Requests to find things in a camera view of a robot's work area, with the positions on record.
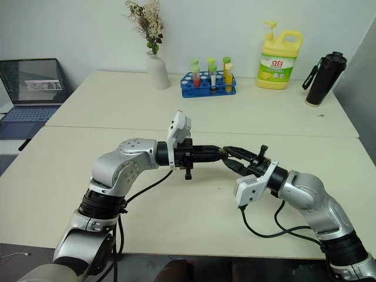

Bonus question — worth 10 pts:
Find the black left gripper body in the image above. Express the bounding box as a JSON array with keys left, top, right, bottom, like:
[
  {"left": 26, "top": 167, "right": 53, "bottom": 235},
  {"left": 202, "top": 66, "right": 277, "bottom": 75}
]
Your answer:
[{"left": 173, "top": 139, "right": 196, "bottom": 181}]

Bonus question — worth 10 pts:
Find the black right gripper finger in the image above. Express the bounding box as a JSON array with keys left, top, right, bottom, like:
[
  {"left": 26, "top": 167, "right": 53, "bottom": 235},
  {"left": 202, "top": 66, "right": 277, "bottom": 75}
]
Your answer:
[
  {"left": 224, "top": 158, "right": 251, "bottom": 174},
  {"left": 223, "top": 145, "right": 260, "bottom": 162}
]

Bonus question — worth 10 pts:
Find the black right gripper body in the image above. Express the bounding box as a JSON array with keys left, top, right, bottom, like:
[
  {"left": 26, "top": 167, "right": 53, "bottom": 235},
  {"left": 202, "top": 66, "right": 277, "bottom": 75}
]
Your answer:
[{"left": 246, "top": 145, "right": 273, "bottom": 177}]

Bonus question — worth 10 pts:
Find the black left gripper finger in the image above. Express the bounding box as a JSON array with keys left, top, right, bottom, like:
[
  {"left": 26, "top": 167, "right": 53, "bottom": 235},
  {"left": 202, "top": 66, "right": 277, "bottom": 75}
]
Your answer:
[
  {"left": 193, "top": 144, "right": 225, "bottom": 155},
  {"left": 193, "top": 153, "right": 226, "bottom": 164}
]

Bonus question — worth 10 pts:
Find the blue test tube rack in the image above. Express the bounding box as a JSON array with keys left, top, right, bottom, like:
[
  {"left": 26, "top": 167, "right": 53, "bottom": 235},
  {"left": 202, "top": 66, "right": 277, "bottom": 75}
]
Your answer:
[{"left": 180, "top": 71, "right": 237, "bottom": 99}]

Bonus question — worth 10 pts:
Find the green capped white tube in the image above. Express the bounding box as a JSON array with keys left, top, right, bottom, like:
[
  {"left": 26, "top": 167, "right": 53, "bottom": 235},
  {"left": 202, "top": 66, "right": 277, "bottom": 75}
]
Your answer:
[{"left": 208, "top": 65, "right": 219, "bottom": 91}]

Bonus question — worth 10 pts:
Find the green capped red tube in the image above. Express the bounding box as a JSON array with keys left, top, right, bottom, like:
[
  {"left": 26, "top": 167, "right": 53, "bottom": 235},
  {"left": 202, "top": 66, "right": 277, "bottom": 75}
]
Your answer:
[{"left": 191, "top": 65, "right": 202, "bottom": 88}]

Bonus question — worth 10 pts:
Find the white ceramic vase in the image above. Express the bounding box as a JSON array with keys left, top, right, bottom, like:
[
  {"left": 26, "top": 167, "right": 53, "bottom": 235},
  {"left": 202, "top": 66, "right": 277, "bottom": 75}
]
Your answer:
[{"left": 146, "top": 50, "right": 172, "bottom": 91}]

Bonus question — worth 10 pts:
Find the green capped orange tube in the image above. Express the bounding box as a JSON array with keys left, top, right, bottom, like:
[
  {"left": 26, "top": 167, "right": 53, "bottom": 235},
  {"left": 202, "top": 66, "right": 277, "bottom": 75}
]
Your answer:
[{"left": 221, "top": 56, "right": 232, "bottom": 78}]

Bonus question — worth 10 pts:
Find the yellow dish soap bottle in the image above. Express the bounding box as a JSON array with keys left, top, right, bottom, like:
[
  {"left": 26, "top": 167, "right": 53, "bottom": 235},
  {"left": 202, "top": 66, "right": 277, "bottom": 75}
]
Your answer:
[{"left": 256, "top": 20, "right": 304, "bottom": 90}]

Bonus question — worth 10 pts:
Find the dark rounded shape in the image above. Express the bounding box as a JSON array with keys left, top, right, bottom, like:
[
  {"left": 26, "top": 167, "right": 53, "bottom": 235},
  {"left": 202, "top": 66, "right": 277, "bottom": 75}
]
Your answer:
[{"left": 155, "top": 258, "right": 195, "bottom": 282}]

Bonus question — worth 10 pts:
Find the dried flower bunch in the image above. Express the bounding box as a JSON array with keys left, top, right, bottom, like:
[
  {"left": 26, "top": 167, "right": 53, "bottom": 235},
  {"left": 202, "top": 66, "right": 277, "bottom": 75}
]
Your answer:
[{"left": 124, "top": 0, "right": 165, "bottom": 56}]

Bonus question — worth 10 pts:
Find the open blue laptop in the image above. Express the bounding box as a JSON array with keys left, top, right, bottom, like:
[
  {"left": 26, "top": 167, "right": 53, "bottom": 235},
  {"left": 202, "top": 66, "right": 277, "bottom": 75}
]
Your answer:
[{"left": 0, "top": 58, "right": 75, "bottom": 140}]

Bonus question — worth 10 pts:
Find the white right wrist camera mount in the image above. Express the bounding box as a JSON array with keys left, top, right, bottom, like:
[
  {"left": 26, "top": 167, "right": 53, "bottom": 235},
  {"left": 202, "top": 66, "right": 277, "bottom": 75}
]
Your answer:
[{"left": 233, "top": 159, "right": 280, "bottom": 209}]

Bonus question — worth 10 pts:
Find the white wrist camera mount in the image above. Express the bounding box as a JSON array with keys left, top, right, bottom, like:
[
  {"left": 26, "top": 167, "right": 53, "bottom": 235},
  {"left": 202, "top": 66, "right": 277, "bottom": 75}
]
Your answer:
[
  {"left": 233, "top": 159, "right": 280, "bottom": 209},
  {"left": 165, "top": 110, "right": 193, "bottom": 171}
]

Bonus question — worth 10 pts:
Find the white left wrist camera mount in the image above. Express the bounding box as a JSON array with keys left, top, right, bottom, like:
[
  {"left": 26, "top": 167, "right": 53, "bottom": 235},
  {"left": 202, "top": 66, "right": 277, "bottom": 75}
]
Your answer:
[{"left": 165, "top": 110, "right": 193, "bottom": 171}]

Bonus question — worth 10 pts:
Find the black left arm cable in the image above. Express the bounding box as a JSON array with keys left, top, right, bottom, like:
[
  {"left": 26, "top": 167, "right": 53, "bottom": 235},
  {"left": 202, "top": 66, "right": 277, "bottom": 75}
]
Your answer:
[{"left": 113, "top": 168, "right": 174, "bottom": 282}]

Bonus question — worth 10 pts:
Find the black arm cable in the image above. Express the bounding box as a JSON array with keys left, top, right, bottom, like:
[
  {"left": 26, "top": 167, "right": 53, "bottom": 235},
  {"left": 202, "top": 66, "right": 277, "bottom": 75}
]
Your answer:
[
  {"left": 113, "top": 168, "right": 174, "bottom": 282},
  {"left": 239, "top": 199, "right": 330, "bottom": 245}
]

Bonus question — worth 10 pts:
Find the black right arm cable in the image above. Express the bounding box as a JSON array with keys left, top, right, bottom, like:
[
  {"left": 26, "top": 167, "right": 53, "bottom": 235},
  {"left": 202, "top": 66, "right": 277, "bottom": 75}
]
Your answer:
[{"left": 239, "top": 199, "right": 330, "bottom": 245}]

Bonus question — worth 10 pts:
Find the black tumbler with strap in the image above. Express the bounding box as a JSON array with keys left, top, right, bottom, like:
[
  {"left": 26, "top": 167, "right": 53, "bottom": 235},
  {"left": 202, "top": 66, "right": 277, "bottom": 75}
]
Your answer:
[{"left": 302, "top": 51, "right": 348, "bottom": 109}]

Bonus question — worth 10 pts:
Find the thin white cable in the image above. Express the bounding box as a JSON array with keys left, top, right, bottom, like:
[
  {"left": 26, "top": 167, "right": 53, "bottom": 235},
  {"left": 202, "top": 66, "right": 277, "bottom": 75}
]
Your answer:
[{"left": 0, "top": 251, "right": 30, "bottom": 261}]

